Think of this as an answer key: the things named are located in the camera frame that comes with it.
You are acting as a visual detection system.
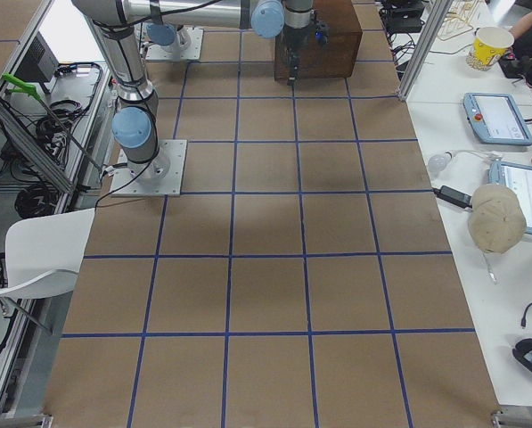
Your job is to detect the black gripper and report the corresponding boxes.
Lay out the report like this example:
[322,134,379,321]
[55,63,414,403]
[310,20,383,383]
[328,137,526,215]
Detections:
[283,19,330,86]

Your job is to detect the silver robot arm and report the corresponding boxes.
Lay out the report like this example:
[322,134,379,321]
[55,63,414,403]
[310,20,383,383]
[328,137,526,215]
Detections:
[87,18,170,182]
[73,1,329,94]

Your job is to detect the dark brown wooden cabinet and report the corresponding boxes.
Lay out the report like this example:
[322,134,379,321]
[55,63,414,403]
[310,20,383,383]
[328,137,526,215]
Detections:
[274,1,363,83]

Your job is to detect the white light bulb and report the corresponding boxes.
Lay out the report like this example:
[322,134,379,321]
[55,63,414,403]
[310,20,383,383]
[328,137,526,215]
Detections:
[427,152,456,177]

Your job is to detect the yellow popcorn bucket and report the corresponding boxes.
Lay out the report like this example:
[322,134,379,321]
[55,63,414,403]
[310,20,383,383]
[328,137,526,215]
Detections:
[466,27,514,71]

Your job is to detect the blue teach pendant tablet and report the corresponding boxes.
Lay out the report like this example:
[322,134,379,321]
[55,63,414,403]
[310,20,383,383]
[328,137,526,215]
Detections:
[462,93,532,146]

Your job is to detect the black power brick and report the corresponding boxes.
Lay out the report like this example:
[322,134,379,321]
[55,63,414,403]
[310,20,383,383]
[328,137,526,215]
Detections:
[433,185,472,209]

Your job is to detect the black computer box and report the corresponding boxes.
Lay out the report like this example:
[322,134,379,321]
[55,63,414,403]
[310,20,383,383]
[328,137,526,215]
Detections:
[15,32,59,83]

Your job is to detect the beige baseball cap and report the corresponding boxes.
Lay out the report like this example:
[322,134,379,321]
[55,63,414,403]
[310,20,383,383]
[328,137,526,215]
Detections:
[468,184,527,254]

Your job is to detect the white plastic chair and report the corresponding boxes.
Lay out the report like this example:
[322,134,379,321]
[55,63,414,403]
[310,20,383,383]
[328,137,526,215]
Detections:
[0,208,95,299]

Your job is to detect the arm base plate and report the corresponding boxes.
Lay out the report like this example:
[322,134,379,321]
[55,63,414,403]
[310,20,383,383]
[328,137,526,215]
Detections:
[110,139,187,197]
[143,26,204,62]

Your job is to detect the aluminium frame post right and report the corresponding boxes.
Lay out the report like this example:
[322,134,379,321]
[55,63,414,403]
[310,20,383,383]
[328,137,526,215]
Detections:
[397,0,453,101]

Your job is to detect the green handled tool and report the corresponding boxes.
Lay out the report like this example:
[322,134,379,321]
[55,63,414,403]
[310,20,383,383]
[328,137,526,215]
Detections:
[2,73,41,102]

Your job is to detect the black coiled cables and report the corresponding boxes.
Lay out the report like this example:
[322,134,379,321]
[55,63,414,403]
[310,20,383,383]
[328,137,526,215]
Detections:
[14,180,60,220]

